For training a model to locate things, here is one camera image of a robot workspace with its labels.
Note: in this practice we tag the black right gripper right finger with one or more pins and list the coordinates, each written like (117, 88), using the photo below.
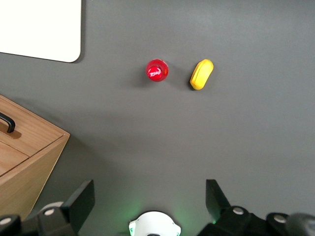
(217, 204)

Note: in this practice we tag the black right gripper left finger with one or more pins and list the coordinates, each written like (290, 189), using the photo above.
(78, 204)

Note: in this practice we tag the red coke bottle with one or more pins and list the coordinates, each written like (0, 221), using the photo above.
(156, 71)

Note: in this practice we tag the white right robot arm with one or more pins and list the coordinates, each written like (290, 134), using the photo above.
(155, 223)

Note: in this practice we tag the white plastic tray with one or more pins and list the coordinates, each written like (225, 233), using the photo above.
(37, 24)

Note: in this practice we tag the wooden table edge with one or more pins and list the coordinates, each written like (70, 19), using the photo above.
(37, 159)

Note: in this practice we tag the yellow toy banana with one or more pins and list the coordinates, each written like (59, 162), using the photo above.
(200, 75)

